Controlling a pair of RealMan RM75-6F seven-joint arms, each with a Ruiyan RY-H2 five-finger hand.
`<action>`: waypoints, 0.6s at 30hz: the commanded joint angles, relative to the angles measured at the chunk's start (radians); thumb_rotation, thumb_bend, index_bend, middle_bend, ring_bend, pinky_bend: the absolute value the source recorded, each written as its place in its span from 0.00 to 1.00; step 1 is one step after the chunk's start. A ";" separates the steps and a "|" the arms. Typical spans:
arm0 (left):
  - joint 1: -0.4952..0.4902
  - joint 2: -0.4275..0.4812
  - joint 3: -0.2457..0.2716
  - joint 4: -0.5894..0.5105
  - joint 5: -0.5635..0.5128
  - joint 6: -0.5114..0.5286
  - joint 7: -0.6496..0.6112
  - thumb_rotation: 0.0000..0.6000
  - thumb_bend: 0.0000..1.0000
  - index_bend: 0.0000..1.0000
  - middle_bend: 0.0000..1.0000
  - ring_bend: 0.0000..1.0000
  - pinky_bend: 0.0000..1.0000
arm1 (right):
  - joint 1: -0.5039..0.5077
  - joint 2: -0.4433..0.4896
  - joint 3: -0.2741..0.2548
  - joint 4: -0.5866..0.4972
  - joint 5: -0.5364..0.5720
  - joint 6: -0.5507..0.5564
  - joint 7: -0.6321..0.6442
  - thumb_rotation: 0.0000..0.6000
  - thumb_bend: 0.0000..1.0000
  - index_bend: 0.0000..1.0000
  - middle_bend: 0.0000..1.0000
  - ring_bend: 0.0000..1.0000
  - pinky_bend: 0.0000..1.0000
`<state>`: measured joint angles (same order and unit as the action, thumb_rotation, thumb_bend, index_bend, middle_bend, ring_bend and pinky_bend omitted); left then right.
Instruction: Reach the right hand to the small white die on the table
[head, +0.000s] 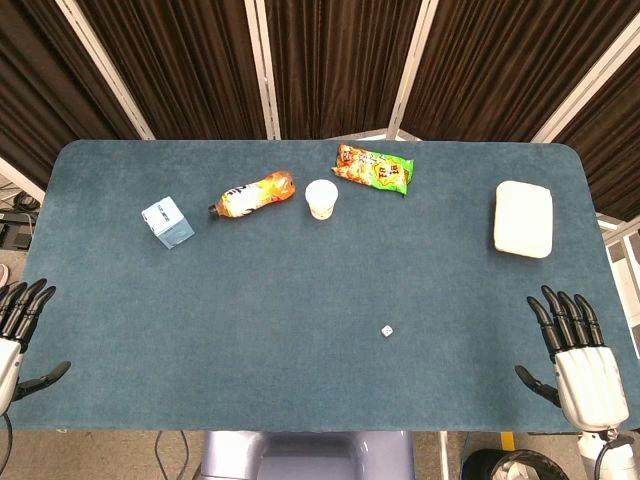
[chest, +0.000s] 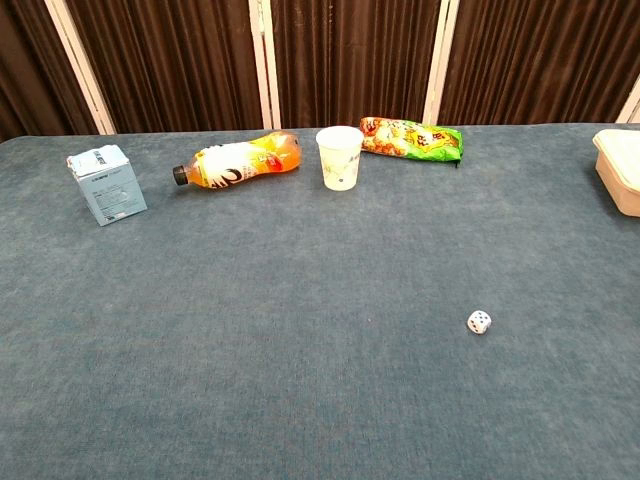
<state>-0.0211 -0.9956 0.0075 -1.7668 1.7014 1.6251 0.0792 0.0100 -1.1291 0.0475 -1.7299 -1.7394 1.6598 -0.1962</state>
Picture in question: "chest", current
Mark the white paper cup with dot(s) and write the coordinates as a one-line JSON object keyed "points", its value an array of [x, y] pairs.
{"points": [[339, 157]]}

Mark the blue table cloth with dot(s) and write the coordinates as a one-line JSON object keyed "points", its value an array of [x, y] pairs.
{"points": [[300, 325]]}

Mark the orange drink bottle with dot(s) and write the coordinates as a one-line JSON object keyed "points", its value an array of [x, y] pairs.
{"points": [[240, 162]]}

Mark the green orange snack bag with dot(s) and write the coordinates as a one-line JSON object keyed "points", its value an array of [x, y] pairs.
{"points": [[412, 139]]}

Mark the white die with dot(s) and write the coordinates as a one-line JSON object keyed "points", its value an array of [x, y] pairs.
{"points": [[479, 322]]}

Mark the brown curtain screen panel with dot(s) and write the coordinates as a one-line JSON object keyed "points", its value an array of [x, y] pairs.
{"points": [[30, 65], [170, 60], [350, 55], [540, 55]]}

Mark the light blue cardboard box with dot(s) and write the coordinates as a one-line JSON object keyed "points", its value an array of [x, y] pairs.
{"points": [[107, 187]]}

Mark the beige lunch box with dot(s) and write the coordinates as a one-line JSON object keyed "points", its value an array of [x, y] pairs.
{"points": [[620, 170]]}

